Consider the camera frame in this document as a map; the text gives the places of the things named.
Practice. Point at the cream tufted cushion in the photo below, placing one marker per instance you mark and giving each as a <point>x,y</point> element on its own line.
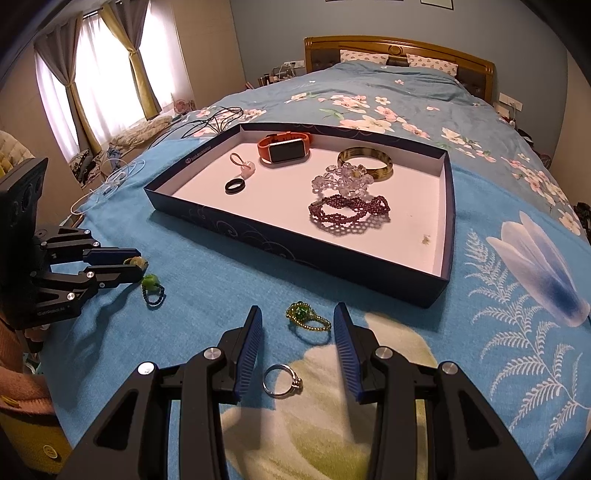
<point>14,150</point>

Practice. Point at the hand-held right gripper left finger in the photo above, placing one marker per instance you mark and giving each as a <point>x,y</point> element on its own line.
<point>247,350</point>

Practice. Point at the teal blossom print duvet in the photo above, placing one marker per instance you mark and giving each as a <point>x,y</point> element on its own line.
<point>369,78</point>

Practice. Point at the nightstand with small items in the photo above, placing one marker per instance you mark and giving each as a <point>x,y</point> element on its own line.
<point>512,117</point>

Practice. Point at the beige wardrobe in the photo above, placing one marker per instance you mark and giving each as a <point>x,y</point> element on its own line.
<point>207,46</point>

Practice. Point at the gold bangle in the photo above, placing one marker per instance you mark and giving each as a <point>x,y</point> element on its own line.
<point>387,170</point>

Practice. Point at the white sheer curtain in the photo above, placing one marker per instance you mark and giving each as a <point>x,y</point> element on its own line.
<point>106,78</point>

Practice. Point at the group of cosmetics bottles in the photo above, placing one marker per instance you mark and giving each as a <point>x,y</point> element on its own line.
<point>277,76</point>

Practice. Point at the orange smart watch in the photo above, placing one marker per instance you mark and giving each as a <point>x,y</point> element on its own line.
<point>288,150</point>

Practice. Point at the cream quilt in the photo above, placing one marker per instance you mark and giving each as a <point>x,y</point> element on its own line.
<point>141,130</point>

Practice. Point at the grey and yellow curtain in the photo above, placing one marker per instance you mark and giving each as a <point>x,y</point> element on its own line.
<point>60,60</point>
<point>134,60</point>

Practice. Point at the black white printed cushion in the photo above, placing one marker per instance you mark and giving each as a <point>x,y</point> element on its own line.
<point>85,166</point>

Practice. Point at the pink heart pendant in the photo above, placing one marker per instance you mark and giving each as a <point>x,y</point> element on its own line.
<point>248,170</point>

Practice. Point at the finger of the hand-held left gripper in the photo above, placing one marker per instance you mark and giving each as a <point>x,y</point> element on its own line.
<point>111,256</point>
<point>111,277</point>

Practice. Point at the white wall socket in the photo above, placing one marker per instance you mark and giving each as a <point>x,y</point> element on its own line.
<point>511,101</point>
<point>294,62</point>

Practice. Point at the dark blue cardboard box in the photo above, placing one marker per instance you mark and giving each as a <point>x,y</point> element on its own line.
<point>277,203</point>

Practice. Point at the pile of dark clothes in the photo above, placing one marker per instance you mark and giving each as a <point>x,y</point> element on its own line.
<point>582,217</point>

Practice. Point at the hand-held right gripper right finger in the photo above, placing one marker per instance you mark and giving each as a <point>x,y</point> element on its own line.
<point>346,350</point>

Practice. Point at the person's left forearm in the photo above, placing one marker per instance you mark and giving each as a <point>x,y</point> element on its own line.
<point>23,369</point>

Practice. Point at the patterned white pillow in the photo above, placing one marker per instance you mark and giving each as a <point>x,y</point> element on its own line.
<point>364,57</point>
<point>431,63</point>

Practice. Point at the small pink fan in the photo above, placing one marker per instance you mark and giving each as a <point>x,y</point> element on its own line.
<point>181,104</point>

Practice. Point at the blue flower print blanket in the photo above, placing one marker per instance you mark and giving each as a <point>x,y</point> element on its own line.
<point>207,277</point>

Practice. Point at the wooden bed headboard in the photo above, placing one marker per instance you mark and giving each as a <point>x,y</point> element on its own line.
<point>397,45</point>

